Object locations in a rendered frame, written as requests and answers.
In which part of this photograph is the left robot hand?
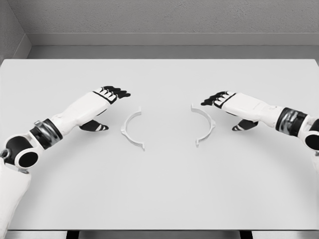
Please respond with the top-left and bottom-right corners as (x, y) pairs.
(70, 86), (132, 132)

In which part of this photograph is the white pipe clamp half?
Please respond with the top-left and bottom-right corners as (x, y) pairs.
(121, 106), (146, 152)
(190, 103), (216, 147)

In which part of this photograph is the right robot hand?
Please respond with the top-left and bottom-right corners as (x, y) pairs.
(200, 91), (265, 131)

